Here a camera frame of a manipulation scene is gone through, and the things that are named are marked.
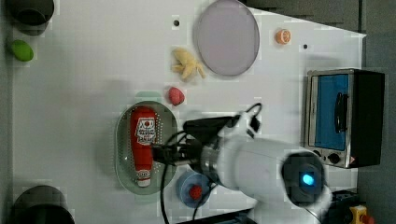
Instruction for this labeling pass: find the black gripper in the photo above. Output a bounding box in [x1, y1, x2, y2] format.
[151, 139, 203, 165]

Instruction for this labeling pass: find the red plush ketchup bottle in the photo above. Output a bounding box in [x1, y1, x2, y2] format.
[130, 106, 156, 188]

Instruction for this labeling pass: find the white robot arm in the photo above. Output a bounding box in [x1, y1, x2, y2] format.
[151, 112, 332, 224]

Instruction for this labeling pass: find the green oval strainer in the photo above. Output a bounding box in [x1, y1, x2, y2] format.
[115, 101, 177, 195]

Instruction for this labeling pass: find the blue bowl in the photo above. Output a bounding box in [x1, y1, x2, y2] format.
[177, 171, 211, 208]

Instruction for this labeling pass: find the red plush raspberry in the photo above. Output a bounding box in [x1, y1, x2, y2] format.
[189, 185, 203, 201]

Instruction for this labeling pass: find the pink plush strawberry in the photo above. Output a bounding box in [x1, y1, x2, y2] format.
[168, 87, 185, 106]

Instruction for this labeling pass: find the yellow plush banana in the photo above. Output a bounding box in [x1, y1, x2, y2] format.
[172, 48, 205, 80]

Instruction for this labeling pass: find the lilac round plate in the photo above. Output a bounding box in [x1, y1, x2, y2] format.
[195, 0, 260, 76]

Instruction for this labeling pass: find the orange slice toy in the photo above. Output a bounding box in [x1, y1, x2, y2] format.
[276, 29, 291, 45]

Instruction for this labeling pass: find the black toaster oven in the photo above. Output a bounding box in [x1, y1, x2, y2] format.
[304, 68, 386, 169]

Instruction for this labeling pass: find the yellow red emergency button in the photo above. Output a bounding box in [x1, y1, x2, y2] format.
[349, 205, 375, 224]

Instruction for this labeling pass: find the green plush lime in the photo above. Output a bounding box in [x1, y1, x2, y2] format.
[11, 39, 34, 62]

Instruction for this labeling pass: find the black camera mount lower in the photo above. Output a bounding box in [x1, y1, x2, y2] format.
[10, 185, 76, 224]

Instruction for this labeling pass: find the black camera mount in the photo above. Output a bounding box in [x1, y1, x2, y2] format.
[6, 0, 55, 32]
[10, 185, 76, 224]

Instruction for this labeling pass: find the black camera mount upper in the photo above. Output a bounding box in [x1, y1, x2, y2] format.
[6, 0, 55, 32]

